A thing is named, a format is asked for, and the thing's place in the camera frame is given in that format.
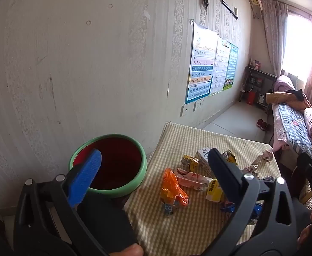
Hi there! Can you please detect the checked tablecloth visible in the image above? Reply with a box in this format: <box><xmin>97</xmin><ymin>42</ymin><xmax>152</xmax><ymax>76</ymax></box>
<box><xmin>124</xmin><ymin>122</ymin><xmax>282</xmax><ymax>256</ymax></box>

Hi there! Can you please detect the small crumpled pinkish paper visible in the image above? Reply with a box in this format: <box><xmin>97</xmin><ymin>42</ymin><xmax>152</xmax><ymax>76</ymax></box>
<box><xmin>261</xmin><ymin>149</ymin><xmax>274</xmax><ymax>162</ymax></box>

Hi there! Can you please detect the pink drink carton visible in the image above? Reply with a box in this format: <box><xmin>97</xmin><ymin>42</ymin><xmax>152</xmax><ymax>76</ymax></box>
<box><xmin>176</xmin><ymin>167</ymin><xmax>212</xmax><ymax>191</ymax></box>

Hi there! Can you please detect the blue wall poster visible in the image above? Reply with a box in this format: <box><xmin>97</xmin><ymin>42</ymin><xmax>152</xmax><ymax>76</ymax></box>
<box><xmin>185</xmin><ymin>23</ymin><xmax>218</xmax><ymax>104</ymax></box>

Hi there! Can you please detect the pink bed sheet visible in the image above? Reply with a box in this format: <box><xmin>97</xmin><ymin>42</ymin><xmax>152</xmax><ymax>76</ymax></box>
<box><xmin>270</xmin><ymin>107</ymin><xmax>290</xmax><ymax>153</ymax></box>

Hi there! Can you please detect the pink folded blanket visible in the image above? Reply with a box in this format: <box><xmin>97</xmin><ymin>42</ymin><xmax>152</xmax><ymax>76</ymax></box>
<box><xmin>275</xmin><ymin>75</ymin><xmax>296</xmax><ymax>94</ymax></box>

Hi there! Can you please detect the small blue wrapper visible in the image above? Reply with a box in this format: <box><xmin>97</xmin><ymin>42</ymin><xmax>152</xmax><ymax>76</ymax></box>
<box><xmin>161</xmin><ymin>201</ymin><xmax>179</xmax><ymax>218</ymax></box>

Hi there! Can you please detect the window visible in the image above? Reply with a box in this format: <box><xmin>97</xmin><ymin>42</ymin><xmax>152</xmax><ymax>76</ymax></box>
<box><xmin>280</xmin><ymin>12</ymin><xmax>312</xmax><ymax>80</ymax></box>

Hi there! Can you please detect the person's right hand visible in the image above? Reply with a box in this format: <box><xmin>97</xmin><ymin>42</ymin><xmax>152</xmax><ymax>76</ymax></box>
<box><xmin>297</xmin><ymin>210</ymin><xmax>312</xmax><ymax>249</ymax></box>

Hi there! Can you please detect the orange plastic wrapper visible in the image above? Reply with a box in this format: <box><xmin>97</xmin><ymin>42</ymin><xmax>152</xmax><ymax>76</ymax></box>
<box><xmin>160</xmin><ymin>168</ymin><xmax>190</xmax><ymax>208</ymax></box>

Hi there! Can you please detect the shiny blue wrapper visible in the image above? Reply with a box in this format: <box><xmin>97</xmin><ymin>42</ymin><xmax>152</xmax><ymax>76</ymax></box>
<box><xmin>220</xmin><ymin>201</ymin><xmax>264</xmax><ymax>226</ymax></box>

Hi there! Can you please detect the sheer pink curtain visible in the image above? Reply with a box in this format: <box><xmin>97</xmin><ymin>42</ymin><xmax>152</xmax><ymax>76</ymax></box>
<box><xmin>260</xmin><ymin>0</ymin><xmax>288</xmax><ymax>78</ymax></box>

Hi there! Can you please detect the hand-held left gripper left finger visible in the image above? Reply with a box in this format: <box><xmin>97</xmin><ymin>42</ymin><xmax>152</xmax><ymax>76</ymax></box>
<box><xmin>13</xmin><ymin>149</ymin><xmax>111</xmax><ymax>256</ymax></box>

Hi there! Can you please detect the tan pillow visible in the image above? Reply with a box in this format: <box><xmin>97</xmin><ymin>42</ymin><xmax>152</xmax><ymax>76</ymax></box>
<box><xmin>266</xmin><ymin>91</ymin><xmax>303</xmax><ymax>104</ymax></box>

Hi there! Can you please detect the yellow snack wrapper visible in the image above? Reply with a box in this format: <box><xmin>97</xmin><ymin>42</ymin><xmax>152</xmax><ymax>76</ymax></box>
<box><xmin>181</xmin><ymin>155</ymin><xmax>200</xmax><ymax>172</ymax></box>
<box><xmin>222</xmin><ymin>149</ymin><xmax>239</xmax><ymax>166</ymax></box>

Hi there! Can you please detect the yellow drink carton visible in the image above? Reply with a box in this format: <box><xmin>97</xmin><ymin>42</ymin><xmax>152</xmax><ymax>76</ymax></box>
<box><xmin>205</xmin><ymin>179</ymin><xmax>226</xmax><ymax>203</ymax></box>

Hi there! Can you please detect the large crumpled paper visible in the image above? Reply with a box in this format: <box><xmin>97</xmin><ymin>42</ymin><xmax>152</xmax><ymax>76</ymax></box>
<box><xmin>240</xmin><ymin>161</ymin><xmax>262</xmax><ymax>179</ymax></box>

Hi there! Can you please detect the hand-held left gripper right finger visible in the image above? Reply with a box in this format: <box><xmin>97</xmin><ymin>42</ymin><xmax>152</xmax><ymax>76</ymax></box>
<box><xmin>207</xmin><ymin>147</ymin><xmax>298</xmax><ymax>256</ymax></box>

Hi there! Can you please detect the green wall chart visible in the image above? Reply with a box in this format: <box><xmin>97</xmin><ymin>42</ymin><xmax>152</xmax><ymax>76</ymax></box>
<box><xmin>221</xmin><ymin>43</ymin><xmax>239</xmax><ymax>91</ymax></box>

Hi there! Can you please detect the dark side cabinet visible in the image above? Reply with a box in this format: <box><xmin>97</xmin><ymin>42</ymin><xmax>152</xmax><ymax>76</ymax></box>
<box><xmin>240</xmin><ymin>65</ymin><xmax>278</xmax><ymax>110</ymax></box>

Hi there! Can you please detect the black wall rod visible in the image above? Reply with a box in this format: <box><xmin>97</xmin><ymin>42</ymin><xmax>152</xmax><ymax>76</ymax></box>
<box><xmin>220</xmin><ymin>0</ymin><xmax>239</xmax><ymax>20</ymax></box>

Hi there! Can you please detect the green rimmed red trash bin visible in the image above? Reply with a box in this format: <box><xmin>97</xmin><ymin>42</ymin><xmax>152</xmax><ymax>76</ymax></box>
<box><xmin>69</xmin><ymin>134</ymin><xmax>147</xmax><ymax>198</ymax></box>

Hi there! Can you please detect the yellow white wall chart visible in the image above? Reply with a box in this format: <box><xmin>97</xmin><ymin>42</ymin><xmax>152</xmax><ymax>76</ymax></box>
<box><xmin>209</xmin><ymin>36</ymin><xmax>231</xmax><ymax>96</ymax></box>

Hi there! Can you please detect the white milk carton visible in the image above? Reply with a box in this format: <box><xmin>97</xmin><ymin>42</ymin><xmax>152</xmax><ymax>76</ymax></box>
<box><xmin>195</xmin><ymin>147</ymin><xmax>216</xmax><ymax>178</ymax></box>

